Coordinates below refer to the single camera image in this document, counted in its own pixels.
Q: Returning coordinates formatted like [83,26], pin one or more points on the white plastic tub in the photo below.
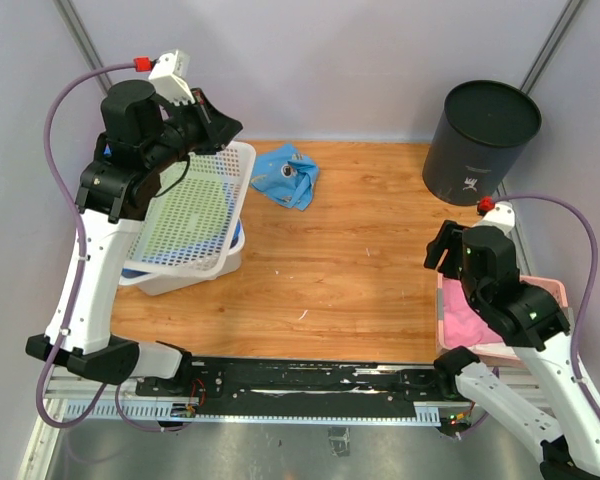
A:
[158,284]

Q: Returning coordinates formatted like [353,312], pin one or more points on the white perforated plastic basket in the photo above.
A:
[234,165]

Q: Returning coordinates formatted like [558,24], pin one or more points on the green plastic basin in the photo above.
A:
[193,222]

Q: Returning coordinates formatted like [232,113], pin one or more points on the blue plastic bin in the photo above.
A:
[131,274]

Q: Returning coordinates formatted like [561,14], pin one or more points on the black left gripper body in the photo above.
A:
[189,126]

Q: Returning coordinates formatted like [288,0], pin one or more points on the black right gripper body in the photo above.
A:
[451,266]

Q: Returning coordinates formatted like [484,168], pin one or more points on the white slotted cable duct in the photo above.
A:
[170,412]

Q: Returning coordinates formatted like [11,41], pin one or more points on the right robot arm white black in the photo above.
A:
[564,442]

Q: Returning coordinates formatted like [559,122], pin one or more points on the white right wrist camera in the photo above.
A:
[501,216]

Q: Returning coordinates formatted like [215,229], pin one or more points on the large dark blue cylindrical container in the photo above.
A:
[483,129]

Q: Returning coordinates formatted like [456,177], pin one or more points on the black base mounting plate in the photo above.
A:
[302,390]

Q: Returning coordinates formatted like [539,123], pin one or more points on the blue printed cloth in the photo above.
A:
[286,176]

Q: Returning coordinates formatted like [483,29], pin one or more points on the pink perforated basket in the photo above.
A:
[494,354]

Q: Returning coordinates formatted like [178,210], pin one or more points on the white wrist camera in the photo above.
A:
[501,216]
[168,77]

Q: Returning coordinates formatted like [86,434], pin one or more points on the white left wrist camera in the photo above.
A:
[168,77]

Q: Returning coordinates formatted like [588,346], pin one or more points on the pink towel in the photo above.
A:
[461,325]

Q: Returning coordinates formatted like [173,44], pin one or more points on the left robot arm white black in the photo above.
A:
[144,135]

